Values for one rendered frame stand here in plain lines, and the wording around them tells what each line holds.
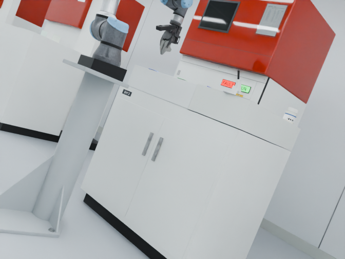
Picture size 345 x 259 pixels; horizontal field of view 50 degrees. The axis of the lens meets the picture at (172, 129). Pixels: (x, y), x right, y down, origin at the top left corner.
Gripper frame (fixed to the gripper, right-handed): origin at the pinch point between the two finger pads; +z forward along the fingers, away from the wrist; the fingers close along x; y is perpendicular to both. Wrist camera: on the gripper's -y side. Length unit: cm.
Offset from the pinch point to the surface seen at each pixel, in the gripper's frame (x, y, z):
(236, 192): -76, 17, 58
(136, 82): 5.7, -4.5, 23.1
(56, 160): -10, -49, 76
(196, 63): 22, 58, -10
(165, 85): -18.7, -4.4, 18.7
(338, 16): 0, 207, -119
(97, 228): -20, -14, 109
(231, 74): -13, 58, -8
